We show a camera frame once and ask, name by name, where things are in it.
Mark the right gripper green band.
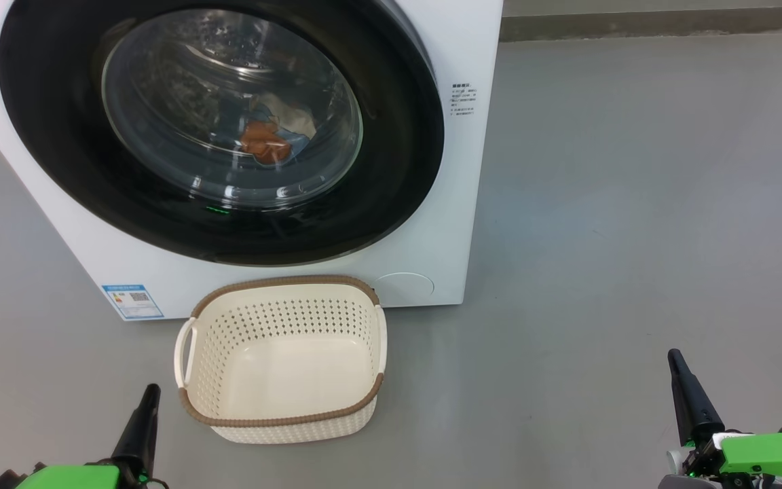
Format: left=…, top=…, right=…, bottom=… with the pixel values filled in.
left=659, top=349, right=782, bottom=489

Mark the blue cartoon print garment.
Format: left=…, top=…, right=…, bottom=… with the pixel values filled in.
left=238, top=92, right=318, bottom=165

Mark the round glass washing machine door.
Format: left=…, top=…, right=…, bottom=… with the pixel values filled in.
left=0, top=0, right=445, bottom=267

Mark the white front-load washing machine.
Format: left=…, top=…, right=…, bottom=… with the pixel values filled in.
left=0, top=0, right=504, bottom=321

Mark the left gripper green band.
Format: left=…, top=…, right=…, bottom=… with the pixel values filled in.
left=0, top=384, right=168, bottom=489

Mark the round white filter cover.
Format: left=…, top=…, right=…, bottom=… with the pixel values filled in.
left=373, top=272, right=434, bottom=306

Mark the blue energy label sticker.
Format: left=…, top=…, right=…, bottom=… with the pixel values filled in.
left=101, top=284, right=165, bottom=321

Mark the cream perforated laundry basket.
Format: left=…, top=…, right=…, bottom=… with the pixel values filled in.
left=174, top=275, right=388, bottom=445

